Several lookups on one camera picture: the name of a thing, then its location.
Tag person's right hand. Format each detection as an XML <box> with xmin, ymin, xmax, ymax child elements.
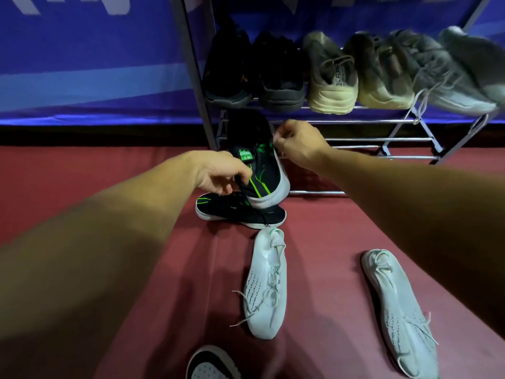
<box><xmin>272</xmin><ymin>119</ymin><xmax>334</xmax><ymax>170</ymax></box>

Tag person's left hand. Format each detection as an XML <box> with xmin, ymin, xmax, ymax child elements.
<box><xmin>189</xmin><ymin>150</ymin><xmax>253</xmax><ymax>197</ymax></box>

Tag black green sneaker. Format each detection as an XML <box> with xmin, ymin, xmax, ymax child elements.
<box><xmin>195</xmin><ymin>191</ymin><xmax>288</xmax><ymax>230</ymax></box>
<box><xmin>226</xmin><ymin>109</ymin><xmax>291</xmax><ymax>211</ymax></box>

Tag tan chunky sneaker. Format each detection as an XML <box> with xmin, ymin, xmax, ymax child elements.
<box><xmin>344</xmin><ymin>30</ymin><xmax>416</xmax><ymax>111</ymax></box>
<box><xmin>302</xmin><ymin>30</ymin><xmax>359</xmax><ymax>115</ymax></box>

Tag black orange sneaker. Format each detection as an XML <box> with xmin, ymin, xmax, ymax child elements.
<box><xmin>252</xmin><ymin>30</ymin><xmax>307</xmax><ymax>113</ymax></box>

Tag black shoe orange marks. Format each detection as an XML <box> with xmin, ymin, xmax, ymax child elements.
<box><xmin>203</xmin><ymin>17</ymin><xmax>254</xmax><ymax>109</ymax></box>

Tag grey metal shoe rack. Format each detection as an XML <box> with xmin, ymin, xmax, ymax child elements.
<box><xmin>168</xmin><ymin>0</ymin><xmax>505</xmax><ymax>196</ymax></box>

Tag white knit sneaker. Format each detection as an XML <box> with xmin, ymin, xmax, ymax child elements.
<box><xmin>230</xmin><ymin>227</ymin><xmax>288</xmax><ymax>341</ymax></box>
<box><xmin>360</xmin><ymin>248</ymin><xmax>440</xmax><ymax>379</ymax></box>

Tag grey white sneaker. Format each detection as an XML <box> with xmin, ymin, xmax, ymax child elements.
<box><xmin>388</xmin><ymin>28</ymin><xmax>499</xmax><ymax>125</ymax></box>
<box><xmin>438</xmin><ymin>25</ymin><xmax>505</xmax><ymax>135</ymax></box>

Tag person's right forearm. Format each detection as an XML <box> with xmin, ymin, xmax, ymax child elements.
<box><xmin>319</xmin><ymin>148</ymin><xmax>505</xmax><ymax>340</ymax></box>

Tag person's left forearm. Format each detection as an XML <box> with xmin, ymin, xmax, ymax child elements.
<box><xmin>0</xmin><ymin>152</ymin><xmax>198</xmax><ymax>379</ymax></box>

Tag black white worn shoe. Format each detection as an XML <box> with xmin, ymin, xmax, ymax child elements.
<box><xmin>185</xmin><ymin>344</ymin><xmax>242</xmax><ymax>379</ymax></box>

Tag blue printed wall banner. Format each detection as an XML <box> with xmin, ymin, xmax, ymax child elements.
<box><xmin>0</xmin><ymin>0</ymin><xmax>505</xmax><ymax>127</ymax></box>

